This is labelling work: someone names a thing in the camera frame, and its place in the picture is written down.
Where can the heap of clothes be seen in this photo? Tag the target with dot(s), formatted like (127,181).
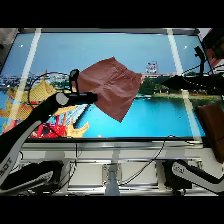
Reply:
(215,41)

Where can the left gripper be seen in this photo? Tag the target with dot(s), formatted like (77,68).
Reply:
(83,98)

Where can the silver frame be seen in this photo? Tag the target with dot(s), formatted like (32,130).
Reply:
(113,146)

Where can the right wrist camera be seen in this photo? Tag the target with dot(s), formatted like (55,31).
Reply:
(201,58)

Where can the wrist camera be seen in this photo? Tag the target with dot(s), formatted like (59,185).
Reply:
(74,73)
(201,58)

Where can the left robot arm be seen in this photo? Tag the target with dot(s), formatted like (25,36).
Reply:
(30,119)

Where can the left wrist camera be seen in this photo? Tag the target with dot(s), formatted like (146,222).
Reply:
(74,73)

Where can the brown garment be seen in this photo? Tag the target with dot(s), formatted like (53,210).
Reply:
(214,128)

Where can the red-brown shorts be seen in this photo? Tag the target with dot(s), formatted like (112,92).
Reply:
(111,87)

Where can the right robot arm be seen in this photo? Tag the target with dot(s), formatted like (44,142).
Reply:
(207,177)

